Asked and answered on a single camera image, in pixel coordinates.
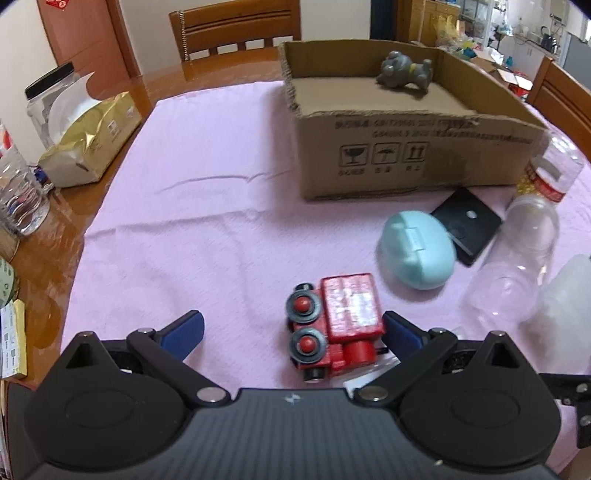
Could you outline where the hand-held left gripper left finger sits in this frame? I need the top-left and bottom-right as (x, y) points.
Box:
(62, 310), (232, 409)

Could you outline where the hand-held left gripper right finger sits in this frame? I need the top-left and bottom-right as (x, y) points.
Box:
(353, 310), (523, 409)

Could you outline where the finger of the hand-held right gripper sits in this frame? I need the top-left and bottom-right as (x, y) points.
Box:
(538, 371), (591, 450)

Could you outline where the red toy train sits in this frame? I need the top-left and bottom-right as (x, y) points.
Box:
(284, 272), (389, 384)

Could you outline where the teal oval case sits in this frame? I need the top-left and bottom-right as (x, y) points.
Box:
(378, 210), (458, 291)

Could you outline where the white plastic bottle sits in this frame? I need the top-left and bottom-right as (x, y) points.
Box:
(522, 254), (591, 352)

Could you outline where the clear plastic jar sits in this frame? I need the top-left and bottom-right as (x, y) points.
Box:
(462, 194), (561, 324)

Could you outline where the brown cardboard box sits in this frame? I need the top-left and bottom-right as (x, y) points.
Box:
(277, 39), (552, 201)

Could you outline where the yellow capsule bottle red label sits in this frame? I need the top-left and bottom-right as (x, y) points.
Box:
(515, 134), (585, 206)

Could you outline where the pink table cloth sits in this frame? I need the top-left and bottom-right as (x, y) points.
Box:
(65, 78), (591, 462)

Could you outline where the yellow paper box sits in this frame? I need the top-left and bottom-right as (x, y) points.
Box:
(0, 299), (28, 380)

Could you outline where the round jar green label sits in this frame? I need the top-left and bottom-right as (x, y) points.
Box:
(0, 258), (21, 308)

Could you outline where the gold tissue pack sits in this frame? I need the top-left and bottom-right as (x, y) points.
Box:
(38, 71), (143, 188)

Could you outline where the clear water bottle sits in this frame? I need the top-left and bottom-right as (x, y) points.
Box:
(0, 120), (51, 236)

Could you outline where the grey toy animal figure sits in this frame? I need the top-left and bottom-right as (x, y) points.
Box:
(375, 50), (435, 100)

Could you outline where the clear jar black lid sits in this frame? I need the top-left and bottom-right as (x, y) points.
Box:
(24, 62), (77, 148)

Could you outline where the open cardboard carton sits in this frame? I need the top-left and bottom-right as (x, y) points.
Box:
(471, 46), (536, 99)

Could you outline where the wooden chair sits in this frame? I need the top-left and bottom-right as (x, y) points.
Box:
(526, 56), (591, 162)
(168, 0), (303, 63)

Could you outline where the yellow plastic bag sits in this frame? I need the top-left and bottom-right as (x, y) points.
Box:
(431, 14), (463, 47)

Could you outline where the wooden door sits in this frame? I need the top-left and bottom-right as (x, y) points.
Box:
(37, 0), (140, 79)

